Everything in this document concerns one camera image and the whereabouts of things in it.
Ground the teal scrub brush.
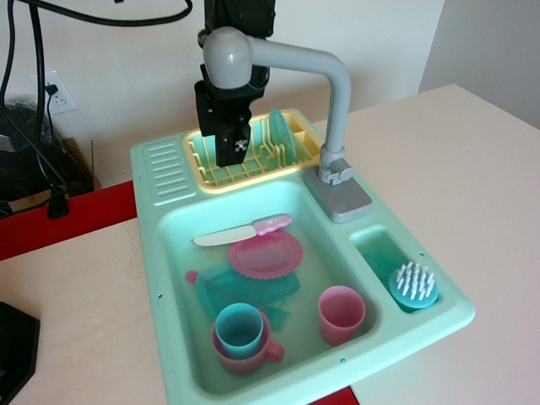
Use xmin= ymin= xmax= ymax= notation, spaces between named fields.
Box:
xmin=387 ymin=262 xmax=440 ymax=311

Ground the teal toy fork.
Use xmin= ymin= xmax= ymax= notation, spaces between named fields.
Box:
xmin=262 ymin=307 xmax=289 ymax=332

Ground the white wall outlet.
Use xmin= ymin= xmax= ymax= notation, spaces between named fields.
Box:
xmin=45 ymin=70 xmax=78 ymax=116

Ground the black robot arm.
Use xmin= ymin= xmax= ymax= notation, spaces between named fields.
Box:
xmin=194 ymin=1 xmax=275 ymax=167

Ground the pink toy mug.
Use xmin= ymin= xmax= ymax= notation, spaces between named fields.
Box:
xmin=210 ymin=311 xmax=285 ymax=375

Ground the mint green toy sink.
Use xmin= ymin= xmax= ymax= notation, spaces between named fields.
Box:
xmin=131 ymin=132 xmax=474 ymax=404

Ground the grey toy faucet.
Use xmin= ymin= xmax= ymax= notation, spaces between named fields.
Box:
xmin=202 ymin=27 xmax=372 ymax=223

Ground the pink toy cup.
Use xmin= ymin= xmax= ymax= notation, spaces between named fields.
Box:
xmin=318 ymin=285 xmax=366 ymax=346

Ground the teal plate in rack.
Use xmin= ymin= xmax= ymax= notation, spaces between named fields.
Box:
xmin=269 ymin=108 xmax=297 ymax=165

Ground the toy knife pink handle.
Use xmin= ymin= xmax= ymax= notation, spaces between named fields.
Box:
xmin=192 ymin=214 xmax=293 ymax=247

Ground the pink toy plate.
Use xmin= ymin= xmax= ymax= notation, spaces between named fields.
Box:
xmin=228 ymin=231 xmax=303 ymax=279

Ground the black cable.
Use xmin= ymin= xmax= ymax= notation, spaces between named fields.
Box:
xmin=0 ymin=0 xmax=195 ymax=199

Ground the teal toy bottle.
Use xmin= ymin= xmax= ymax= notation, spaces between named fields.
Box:
xmin=185 ymin=263 xmax=300 ymax=319

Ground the yellow dish rack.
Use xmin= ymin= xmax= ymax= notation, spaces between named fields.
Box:
xmin=182 ymin=109 xmax=323 ymax=194

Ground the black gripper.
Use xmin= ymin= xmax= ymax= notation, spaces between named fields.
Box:
xmin=194 ymin=64 xmax=270 ymax=167

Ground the blue toy cup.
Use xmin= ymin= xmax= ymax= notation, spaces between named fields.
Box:
xmin=214 ymin=303 xmax=264 ymax=360

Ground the black plug on table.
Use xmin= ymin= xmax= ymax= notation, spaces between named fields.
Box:
xmin=47 ymin=191 xmax=69 ymax=219

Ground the black object bottom left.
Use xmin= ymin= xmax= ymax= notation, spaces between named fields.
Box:
xmin=1 ymin=302 xmax=41 ymax=404

